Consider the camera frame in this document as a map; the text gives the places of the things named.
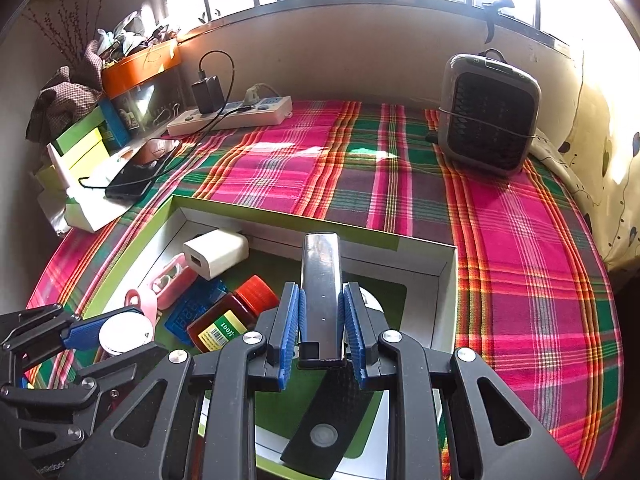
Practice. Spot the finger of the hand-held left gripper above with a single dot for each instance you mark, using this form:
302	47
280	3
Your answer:
125	365
87	332

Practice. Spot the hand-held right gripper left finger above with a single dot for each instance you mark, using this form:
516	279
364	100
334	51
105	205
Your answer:
290	330

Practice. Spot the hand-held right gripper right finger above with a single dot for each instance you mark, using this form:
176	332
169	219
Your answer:
355	335

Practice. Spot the small white jar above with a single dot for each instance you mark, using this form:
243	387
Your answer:
125	332

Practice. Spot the white egg-shaped toy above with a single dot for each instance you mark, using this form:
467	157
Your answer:
372	305

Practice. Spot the silver black rectangular lighter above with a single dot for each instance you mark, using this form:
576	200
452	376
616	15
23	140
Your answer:
322	300

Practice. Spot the pink plastic clip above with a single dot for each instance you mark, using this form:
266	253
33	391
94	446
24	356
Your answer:
175	280
142	302

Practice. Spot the brown bottle with red cap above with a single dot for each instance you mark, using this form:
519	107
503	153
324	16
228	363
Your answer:
225	317

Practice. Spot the blue translucent usb device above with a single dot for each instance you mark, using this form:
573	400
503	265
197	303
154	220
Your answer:
182	317

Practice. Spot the green cardboard box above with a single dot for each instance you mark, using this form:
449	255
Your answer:
400	266

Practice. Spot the black rectangular speaker device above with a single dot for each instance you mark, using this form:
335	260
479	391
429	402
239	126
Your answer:
325	435

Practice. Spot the white charger adapter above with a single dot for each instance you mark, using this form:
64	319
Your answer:
215	252

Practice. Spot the green tissue pack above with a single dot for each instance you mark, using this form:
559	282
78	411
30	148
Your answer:
92	210

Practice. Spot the black smartphone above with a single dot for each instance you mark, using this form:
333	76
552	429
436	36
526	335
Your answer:
135	175

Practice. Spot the white upright board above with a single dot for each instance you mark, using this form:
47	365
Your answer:
60	165

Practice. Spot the plaid blanket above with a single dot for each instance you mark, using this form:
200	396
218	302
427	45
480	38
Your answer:
525	270

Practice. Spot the green carton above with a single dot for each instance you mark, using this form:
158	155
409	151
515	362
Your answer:
80	127

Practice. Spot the blue printed carton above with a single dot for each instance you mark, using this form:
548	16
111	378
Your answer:
116	122

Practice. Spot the white power strip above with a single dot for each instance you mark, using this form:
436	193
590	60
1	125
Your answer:
260	112

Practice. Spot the black binder clip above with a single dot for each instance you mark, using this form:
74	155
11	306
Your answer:
167	112

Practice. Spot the white plug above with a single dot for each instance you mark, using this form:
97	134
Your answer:
257	96

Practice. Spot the brown checked cloth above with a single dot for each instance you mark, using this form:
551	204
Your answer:
65	95

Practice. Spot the glass tank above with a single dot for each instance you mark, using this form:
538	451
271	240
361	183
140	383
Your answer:
150	100

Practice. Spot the cream patterned pillow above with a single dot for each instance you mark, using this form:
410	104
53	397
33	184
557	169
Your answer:
555	175

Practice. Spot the black portable heater fan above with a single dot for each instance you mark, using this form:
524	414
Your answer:
490	115

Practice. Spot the dried twig bunch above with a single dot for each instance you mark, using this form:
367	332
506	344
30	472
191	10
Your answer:
65	15

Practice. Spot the cream heart print curtain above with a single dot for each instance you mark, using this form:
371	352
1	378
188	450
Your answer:
615	135

